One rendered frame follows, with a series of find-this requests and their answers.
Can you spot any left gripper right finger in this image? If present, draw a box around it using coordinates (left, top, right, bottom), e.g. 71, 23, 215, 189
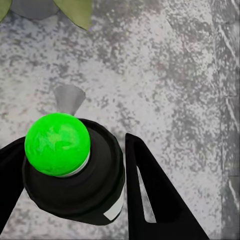
125, 133, 210, 240

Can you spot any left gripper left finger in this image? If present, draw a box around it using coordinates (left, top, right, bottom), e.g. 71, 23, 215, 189
0, 136, 26, 235

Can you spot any insectifuge atomizer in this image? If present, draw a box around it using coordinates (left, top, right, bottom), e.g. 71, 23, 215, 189
21, 84, 125, 226

